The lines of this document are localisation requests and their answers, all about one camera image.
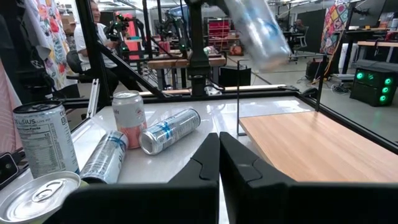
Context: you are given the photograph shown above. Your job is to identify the wooden shelf board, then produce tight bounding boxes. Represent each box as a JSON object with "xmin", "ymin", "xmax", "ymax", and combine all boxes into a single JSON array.
[{"xmin": 239, "ymin": 111, "xmax": 398, "ymax": 184}]

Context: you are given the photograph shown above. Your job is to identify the black computer tower green lights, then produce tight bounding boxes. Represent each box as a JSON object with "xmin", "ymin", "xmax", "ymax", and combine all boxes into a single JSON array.
[{"xmin": 349, "ymin": 66, "xmax": 398, "ymax": 108}]

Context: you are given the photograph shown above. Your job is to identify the green Sanzo can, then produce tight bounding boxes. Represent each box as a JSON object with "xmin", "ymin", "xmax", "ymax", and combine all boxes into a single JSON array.
[{"xmin": 0, "ymin": 170, "xmax": 90, "ymax": 224}]

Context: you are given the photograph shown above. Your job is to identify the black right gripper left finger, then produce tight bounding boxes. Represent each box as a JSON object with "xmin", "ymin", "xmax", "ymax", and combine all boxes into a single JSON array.
[{"xmin": 43, "ymin": 133, "xmax": 220, "ymax": 224}]

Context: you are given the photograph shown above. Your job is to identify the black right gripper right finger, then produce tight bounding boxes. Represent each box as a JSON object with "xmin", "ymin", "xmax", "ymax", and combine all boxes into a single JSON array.
[{"xmin": 220, "ymin": 131, "xmax": 398, "ymax": 224}]

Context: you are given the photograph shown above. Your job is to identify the silver Celsius energy can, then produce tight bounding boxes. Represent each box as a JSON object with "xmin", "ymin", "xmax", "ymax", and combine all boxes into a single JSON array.
[
  {"xmin": 79, "ymin": 130, "xmax": 129, "ymax": 184},
  {"xmin": 12, "ymin": 100, "xmax": 80, "ymax": 180},
  {"xmin": 139, "ymin": 108, "xmax": 201, "ymax": 156},
  {"xmin": 223, "ymin": 0, "xmax": 292, "ymax": 71}
]

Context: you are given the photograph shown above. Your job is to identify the black monitor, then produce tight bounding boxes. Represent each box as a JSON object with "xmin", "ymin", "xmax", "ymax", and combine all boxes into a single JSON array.
[{"xmin": 349, "ymin": 0, "xmax": 387, "ymax": 27}]

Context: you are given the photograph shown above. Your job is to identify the wooden workbench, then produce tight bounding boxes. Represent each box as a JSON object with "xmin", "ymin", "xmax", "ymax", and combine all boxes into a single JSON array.
[{"xmin": 147, "ymin": 55, "xmax": 227, "ymax": 91}]

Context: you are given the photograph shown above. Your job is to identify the black table-level camera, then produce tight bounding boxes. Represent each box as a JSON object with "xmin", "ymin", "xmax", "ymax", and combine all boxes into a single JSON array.
[{"xmin": 0, "ymin": 151, "xmax": 27, "ymax": 189}]

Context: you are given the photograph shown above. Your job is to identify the floral printed fabric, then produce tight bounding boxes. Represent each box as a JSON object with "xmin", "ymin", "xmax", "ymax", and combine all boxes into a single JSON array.
[{"xmin": 24, "ymin": 0, "xmax": 82, "ymax": 91}]

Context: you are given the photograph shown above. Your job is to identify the person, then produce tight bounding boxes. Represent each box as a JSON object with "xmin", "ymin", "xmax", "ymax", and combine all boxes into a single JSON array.
[
  {"xmin": 73, "ymin": 0, "xmax": 144, "ymax": 94},
  {"xmin": 292, "ymin": 18, "xmax": 309, "ymax": 35}
]

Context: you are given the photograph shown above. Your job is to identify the black aluminium table frame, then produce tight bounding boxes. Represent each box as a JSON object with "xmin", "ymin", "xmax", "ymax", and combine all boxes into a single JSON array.
[{"xmin": 55, "ymin": 0, "xmax": 398, "ymax": 155}]

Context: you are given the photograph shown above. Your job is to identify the white metal bracket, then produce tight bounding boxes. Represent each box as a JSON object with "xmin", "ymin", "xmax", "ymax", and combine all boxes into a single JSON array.
[{"xmin": 86, "ymin": 78, "xmax": 101, "ymax": 119}]

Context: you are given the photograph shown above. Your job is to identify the pink striped cloth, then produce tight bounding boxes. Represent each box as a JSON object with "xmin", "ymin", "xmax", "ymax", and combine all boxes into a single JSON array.
[{"xmin": 0, "ymin": 58, "xmax": 24, "ymax": 154}]

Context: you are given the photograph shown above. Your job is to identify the black box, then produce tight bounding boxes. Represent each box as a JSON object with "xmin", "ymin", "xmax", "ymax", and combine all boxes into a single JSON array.
[{"xmin": 218, "ymin": 65, "xmax": 252, "ymax": 88}]

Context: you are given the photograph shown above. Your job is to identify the colourful patchwork panel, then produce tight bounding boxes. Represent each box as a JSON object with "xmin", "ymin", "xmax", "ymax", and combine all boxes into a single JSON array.
[{"xmin": 319, "ymin": 2, "xmax": 349, "ymax": 55}]

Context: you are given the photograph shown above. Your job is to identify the black office chair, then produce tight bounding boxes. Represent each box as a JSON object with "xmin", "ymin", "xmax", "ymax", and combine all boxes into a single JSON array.
[{"xmin": 66, "ymin": 49, "xmax": 94, "ymax": 83}]

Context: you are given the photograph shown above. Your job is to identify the Spindrift sparkling water can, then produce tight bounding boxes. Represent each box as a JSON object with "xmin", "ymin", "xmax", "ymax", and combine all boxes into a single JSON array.
[{"xmin": 111, "ymin": 90, "xmax": 148, "ymax": 150}]

